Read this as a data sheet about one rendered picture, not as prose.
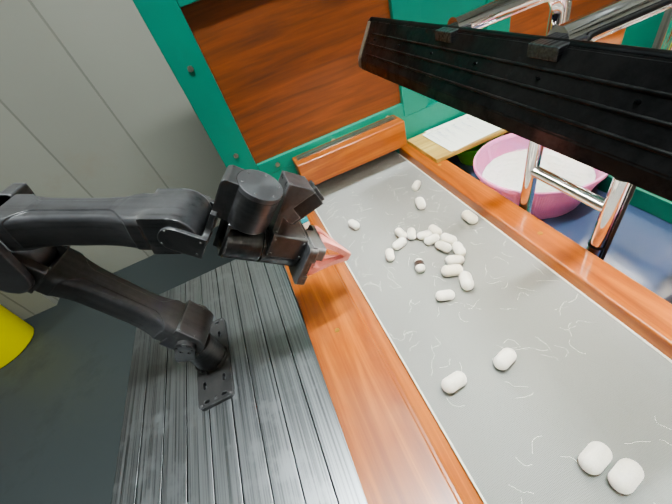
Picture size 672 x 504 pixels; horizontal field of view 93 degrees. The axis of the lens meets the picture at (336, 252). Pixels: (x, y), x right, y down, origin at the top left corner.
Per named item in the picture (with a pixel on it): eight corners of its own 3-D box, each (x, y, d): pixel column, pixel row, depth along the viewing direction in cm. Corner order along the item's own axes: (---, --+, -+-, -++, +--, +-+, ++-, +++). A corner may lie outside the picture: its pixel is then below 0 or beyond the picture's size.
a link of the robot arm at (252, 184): (287, 173, 43) (194, 134, 39) (279, 212, 36) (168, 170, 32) (260, 233, 50) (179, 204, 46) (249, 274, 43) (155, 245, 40)
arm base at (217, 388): (207, 298, 70) (177, 312, 70) (214, 377, 55) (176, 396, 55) (225, 318, 76) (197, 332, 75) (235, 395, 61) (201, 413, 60)
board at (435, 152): (436, 163, 81) (436, 159, 80) (407, 143, 92) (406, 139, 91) (548, 114, 83) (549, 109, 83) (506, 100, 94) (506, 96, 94)
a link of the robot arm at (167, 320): (220, 315, 62) (21, 216, 45) (210, 346, 57) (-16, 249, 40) (202, 327, 65) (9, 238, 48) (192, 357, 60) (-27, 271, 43)
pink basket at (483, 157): (601, 236, 64) (617, 198, 57) (461, 222, 77) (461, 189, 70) (600, 163, 78) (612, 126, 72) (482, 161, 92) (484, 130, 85)
